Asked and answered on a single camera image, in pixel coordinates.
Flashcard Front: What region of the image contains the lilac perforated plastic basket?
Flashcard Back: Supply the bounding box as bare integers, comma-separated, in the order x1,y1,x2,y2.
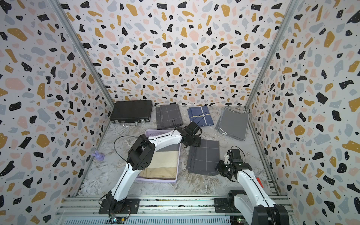
134,129,182,184

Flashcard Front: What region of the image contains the dark grey gridded pillowcase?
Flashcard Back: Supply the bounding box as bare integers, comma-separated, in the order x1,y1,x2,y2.
186,139,220,176

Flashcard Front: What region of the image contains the small purple toy figure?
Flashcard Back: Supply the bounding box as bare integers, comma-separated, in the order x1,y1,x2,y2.
91,151,105,161

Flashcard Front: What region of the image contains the dark grey checked folded sheet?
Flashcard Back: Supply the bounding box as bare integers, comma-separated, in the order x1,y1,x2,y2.
156,104,183,129

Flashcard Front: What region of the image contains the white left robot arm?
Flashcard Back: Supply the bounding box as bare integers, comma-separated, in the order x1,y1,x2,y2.
98,121,202,216

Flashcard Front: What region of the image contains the black hard carrying case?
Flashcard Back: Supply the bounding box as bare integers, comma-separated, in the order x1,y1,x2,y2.
110,100,153,127

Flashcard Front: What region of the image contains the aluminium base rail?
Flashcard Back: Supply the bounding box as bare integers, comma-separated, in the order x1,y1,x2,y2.
53,195,296,225

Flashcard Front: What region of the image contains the grey Passion pillowcase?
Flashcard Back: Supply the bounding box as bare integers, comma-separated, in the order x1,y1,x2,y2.
215,108,249,141

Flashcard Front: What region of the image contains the right aluminium corner post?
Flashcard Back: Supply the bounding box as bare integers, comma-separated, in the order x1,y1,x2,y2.
245,0,299,110

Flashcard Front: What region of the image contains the left aluminium corner post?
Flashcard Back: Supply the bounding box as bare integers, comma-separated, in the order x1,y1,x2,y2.
48,0,114,110

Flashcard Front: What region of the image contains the blue yellow-striped pillowcase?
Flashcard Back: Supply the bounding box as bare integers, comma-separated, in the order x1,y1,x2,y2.
187,106,214,127

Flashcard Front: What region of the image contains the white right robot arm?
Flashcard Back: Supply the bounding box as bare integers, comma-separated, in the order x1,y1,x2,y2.
214,148,290,225

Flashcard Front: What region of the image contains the red block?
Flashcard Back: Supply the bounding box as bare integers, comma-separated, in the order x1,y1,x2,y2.
256,177,263,188

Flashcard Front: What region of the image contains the aluminium corner post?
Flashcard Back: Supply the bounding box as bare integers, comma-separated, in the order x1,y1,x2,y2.
245,0,299,110
48,0,114,110

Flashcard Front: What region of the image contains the grey cream tan pillowcase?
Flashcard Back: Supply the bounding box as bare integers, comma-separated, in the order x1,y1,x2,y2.
137,144,181,182

